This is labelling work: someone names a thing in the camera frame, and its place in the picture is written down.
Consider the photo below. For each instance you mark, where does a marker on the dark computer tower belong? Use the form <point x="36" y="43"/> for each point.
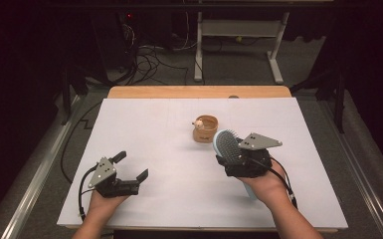
<point x="112" y="40"/>

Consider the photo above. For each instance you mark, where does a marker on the white metal stand frame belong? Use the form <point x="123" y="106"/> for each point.
<point x="238" y="28"/>

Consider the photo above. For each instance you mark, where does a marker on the black metal stand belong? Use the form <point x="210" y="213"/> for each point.
<point x="340" y="106"/>
<point x="67" y="99"/>

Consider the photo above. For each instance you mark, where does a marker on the aluminium floor rail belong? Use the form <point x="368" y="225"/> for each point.
<point x="361" y="176"/>
<point x="36" y="176"/>

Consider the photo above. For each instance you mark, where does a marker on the person's right hand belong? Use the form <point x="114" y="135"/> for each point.
<point x="268" y="187"/>

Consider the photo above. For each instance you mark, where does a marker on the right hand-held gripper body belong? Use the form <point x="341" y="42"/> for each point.
<point x="258" y="142"/>

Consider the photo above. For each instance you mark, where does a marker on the wooden holder cup with figurine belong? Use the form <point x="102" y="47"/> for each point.
<point x="205" y="134"/>

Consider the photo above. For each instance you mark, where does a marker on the person's left hand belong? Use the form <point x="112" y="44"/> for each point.
<point x="103" y="205"/>

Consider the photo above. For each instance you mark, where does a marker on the white board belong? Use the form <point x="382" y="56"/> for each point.
<point x="165" y="132"/>

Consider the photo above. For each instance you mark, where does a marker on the small yellow-green object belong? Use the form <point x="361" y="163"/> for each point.
<point x="239" y="39"/>

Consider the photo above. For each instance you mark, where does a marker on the light blue hairbrush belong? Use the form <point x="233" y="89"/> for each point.
<point x="227" y="146"/>

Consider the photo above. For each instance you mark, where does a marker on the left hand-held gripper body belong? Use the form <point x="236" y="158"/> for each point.
<point x="102" y="172"/>

